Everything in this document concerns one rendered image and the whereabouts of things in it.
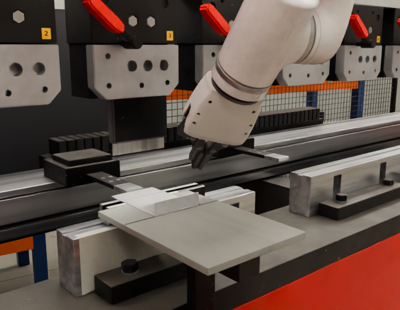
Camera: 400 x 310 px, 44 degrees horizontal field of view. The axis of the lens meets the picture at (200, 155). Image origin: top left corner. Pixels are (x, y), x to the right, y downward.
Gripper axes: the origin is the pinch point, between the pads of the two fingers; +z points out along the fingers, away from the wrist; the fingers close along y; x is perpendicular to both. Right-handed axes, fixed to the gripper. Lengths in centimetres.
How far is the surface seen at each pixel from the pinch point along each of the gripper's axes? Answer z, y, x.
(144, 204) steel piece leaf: 7.7, 7.1, 5.8
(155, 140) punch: 3.3, 6.5, -4.6
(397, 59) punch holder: -4, -53, -41
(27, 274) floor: 211, 20, -89
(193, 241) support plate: -2.7, 3.2, 18.6
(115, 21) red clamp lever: -17.2, 18.1, -4.6
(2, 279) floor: 211, 33, -84
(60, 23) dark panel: 19, 26, -53
